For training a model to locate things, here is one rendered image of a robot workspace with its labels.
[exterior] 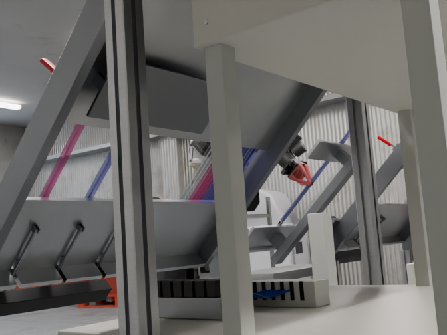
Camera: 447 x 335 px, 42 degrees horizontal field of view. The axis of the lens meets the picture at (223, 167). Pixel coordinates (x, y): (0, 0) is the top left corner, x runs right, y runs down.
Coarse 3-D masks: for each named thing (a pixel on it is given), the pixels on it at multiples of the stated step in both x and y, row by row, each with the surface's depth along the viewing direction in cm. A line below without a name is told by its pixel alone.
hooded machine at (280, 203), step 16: (272, 192) 682; (256, 208) 673; (272, 208) 662; (288, 208) 687; (256, 224) 672; (272, 224) 661; (288, 224) 653; (304, 240) 683; (256, 256) 664; (288, 256) 644; (304, 256) 678
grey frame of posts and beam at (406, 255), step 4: (404, 252) 278; (408, 252) 276; (404, 256) 277; (408, 256) 275; (404, 260) 276; (408, 260) 275; (412, 260) 278; (336, 264) 220; (404, 264) 276; (336, 268) 219; (404, 268) 276; (404, 272) 276; (404, 276) 276; (340, 280) 220; (404, 280) 276; (340, 284) 220; (404, 284) 276
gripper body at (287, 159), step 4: (288, 152) 208; (284, 156) 205; (288, 156) 205; (292, 156) 205; (280, 160) 206; (284, 160) 204; (288, 160) 204; (292, 160) 200; (300, 160) 205; (280, 164) 206; (284, 164) 204; (288, 164) 201; (284, 168) 202; (288, 168) 203; (292, 168) 204; (284, 172) 201; (288, 172) 204
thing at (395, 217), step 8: (384, 208) 239; (392, 208) 245; (400, 208) 252; (384, 216) 246; (392, 216) 252; (400, 216) 259; (408, 216) 267; (384, 224) 253; (392, 224) 260; (400, 224) 267; (352, 232) 233; (384, 232) 260; (392, 232) 268; (400, 232) 276
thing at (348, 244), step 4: (392, 236) 271; (396, 236) 274; (348, 240) 236; (352, 240) 239; (384, 240) 261; (388, 240) 263; (392, 240) 266; (396, 240) 270; (400, 240) 273; (344, 244) 230; (348, 244) 233; (352, 244) 235; (356, 244) 237; (384, 244) 258; (388, 244) 262; (340, 248) 225; (344, 248) 227; (348, 248) 231; (352, 248) 233; (356, 248) 236
